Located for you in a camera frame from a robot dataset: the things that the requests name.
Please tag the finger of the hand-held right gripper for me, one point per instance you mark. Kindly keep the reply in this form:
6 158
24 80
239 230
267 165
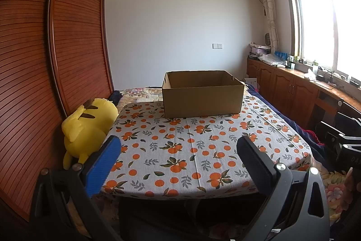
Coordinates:
349 121
335 132

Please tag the clear plastic bag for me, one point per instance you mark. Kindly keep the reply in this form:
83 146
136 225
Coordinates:
272 59

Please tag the patterned beige curtain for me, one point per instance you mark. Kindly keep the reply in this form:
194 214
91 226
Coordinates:
268 3

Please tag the wooden slatted wardrobe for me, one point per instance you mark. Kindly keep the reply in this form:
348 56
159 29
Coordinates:
42 60

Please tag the purple box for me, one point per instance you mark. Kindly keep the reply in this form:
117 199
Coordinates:
259 50

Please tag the white paper bag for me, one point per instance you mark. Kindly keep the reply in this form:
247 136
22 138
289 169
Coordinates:
250 83

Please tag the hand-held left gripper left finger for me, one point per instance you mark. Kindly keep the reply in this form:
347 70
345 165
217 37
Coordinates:
103 166

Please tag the dark blue blanket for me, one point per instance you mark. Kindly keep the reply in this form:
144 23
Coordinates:
321 153

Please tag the long wooden cabinet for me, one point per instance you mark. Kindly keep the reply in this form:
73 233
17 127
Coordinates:
287 85

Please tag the person's right hand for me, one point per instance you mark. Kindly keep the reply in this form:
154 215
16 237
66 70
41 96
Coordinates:
352 180

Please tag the wooden framed window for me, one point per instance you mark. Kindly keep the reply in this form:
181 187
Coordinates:
324 20

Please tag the dark blue pillow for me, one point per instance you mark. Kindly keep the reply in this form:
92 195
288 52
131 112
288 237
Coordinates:
116 97

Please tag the floral bed blanket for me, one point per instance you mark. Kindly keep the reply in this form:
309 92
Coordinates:
335 187

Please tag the yellow plush toy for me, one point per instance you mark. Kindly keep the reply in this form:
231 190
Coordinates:
84 128

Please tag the blue box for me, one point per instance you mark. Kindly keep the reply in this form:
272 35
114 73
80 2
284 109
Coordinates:
282 55

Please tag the orange fruit print tablecloth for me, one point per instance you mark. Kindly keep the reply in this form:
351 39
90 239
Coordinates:
183 162

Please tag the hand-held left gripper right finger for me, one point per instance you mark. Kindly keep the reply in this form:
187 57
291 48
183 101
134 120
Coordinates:
253 166

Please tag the white tissue pack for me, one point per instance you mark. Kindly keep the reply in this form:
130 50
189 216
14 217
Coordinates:
310 75

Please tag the white wall switch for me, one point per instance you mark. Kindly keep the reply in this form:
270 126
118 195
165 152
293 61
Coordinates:
217 46

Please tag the brown cardboard box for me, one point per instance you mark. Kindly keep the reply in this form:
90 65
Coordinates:
201 102

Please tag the round grey fan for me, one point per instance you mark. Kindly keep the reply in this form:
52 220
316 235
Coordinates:
267 39

